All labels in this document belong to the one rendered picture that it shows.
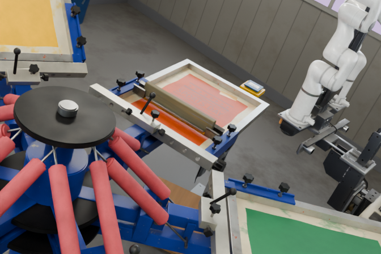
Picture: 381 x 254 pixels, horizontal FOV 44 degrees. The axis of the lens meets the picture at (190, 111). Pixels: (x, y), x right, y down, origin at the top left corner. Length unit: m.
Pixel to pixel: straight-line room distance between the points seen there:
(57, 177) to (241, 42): 4.13
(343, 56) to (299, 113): 0.35
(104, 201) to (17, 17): 1.12
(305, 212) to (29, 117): 1.22
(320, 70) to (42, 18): 1.30
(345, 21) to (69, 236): 1.49
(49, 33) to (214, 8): 3.47
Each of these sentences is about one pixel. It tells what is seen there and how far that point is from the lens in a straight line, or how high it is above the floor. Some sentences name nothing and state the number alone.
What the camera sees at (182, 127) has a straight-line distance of 2.28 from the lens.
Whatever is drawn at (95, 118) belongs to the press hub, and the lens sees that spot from 1.49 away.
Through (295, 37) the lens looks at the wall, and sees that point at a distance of 4.97.
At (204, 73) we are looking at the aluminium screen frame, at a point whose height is 0.98.
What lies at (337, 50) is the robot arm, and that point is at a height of 1.54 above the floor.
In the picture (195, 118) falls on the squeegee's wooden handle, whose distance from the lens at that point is 2.24.
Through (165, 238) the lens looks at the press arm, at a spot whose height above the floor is 0.92.
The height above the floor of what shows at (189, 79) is 0.95.
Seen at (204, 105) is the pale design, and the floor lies 0.95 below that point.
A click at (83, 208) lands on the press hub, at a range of 1.62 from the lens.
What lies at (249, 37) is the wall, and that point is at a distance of 5.25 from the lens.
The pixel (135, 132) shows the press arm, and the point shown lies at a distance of 1.98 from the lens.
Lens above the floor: 2.15
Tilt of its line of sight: 30 degrees down
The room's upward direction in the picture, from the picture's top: 20 degrees clockwise
